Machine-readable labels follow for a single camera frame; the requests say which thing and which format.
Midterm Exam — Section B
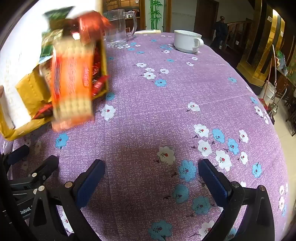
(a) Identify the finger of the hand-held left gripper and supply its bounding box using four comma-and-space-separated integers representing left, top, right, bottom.
2, 145, 30, 166
9, 155, 60, 193

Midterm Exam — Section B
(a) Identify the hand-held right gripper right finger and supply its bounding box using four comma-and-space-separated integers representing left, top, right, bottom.
198, 159, 275, 241

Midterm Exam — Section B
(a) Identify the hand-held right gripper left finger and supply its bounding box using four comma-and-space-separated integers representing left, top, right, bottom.
28, 159, 106, 241

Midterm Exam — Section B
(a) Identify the red candy packet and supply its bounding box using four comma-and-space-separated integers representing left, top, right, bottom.
70, 10, 112, 44
32, 103, 55, 120

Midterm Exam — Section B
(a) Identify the yellow cardboard box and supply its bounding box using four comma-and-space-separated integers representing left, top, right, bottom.
0, 0, 109, 142

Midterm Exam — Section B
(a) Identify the orange cracker packet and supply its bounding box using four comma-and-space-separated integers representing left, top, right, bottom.
50, 35, 96, 132

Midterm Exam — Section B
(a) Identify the red foil twist candy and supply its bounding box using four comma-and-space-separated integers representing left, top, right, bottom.
91, 74, 109, 96
92, 45, 102, 75

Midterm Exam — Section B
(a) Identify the green pea snack packet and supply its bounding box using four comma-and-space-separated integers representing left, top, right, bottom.
43, 6, 74, 30
38, 30, 65, 64

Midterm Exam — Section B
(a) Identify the purple floral tablecloth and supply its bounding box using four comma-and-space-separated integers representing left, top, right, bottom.
0, 31, 289, 241

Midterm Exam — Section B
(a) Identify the dark wooden chair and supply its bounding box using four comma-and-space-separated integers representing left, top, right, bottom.
276, 70, 296, 137

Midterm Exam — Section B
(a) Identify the white plastic bucket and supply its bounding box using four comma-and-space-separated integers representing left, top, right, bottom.
259, 80, 278, 105

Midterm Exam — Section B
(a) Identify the gold framed partition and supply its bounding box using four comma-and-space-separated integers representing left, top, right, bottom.
236, 0, 289, 87

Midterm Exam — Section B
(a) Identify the green plastic bag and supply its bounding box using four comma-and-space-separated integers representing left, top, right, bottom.
276, 50, 288, 70

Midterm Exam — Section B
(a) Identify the white ceramic cup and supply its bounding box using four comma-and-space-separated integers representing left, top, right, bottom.
173, 30, 204, 53

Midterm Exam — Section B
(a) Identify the wooden stair railing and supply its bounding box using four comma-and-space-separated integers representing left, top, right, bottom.
225, 20, 253, 61

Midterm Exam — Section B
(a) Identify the clear glass pitcher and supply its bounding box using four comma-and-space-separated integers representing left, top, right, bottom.
103, 9, 137, 49

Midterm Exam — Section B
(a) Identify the brown wooden door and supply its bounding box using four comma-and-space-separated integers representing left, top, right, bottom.
194, 0, 220, 40

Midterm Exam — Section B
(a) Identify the long-handled mop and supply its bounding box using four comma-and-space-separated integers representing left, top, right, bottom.
264, 44, 281, 126

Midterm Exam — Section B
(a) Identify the dark jacket on post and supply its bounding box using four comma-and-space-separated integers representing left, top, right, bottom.
211, 16, 229, 49

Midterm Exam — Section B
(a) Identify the bamboo wall painting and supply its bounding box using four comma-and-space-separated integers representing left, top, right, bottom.
148, 0, 163, 30

